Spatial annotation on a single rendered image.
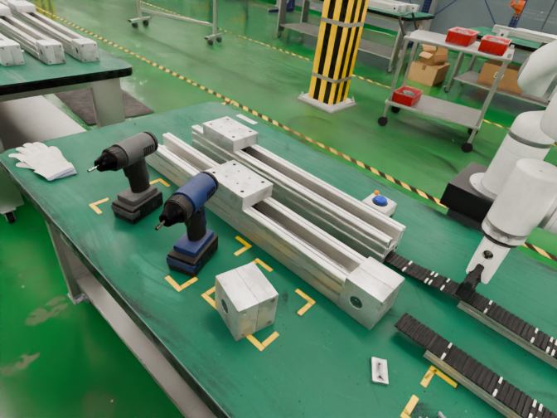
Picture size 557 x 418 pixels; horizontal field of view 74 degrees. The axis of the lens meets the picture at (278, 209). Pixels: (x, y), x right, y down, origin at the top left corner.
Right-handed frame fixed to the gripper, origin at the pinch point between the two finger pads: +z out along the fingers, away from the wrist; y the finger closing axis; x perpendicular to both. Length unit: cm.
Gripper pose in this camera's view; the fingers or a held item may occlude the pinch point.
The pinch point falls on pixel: (470, 284)
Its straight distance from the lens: 98.1
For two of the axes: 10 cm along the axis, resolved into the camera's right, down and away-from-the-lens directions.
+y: 6.8, -3.7, 6.3
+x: -7.3, -4.7, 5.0
